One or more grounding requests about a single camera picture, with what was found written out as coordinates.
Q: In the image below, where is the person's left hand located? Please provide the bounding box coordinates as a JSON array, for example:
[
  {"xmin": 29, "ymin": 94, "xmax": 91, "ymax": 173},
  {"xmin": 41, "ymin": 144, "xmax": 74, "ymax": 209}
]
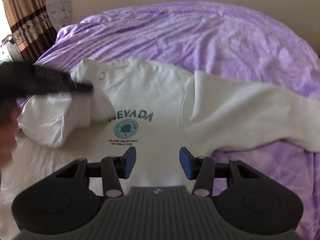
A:
[{"xmin": 0, "ymin": 106, "xmax": 21, "ymax": 168}]

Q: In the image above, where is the brown patterned curtain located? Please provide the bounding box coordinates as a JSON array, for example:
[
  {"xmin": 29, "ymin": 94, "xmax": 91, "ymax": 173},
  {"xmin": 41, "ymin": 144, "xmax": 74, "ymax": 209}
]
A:
[{"xmin": 3, "ymin": 0, "xmax": 57, "ymax": 63}]

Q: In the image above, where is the white patterned pillow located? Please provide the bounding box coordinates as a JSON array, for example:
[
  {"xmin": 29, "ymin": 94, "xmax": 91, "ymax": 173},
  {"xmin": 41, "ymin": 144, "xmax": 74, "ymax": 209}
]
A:
[{"xmin": 45, "ymin": 0, "xmax": 72, "ymax": 31}]

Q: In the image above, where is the purple floral bed cover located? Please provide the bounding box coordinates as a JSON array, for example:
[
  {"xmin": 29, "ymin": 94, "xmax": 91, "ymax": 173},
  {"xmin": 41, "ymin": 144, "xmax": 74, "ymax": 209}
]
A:
[{"xmin": 15, "ymin": 0, "xmax": 320, "ymax": 240}]

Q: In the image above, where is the white Nevada print t-shirt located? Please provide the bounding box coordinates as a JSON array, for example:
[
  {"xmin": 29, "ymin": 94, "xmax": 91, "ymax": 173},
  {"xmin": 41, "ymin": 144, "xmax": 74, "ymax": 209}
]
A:
[{"xmin": 1, "ymin": 59, "xmax": 319, "ymax": 239}]

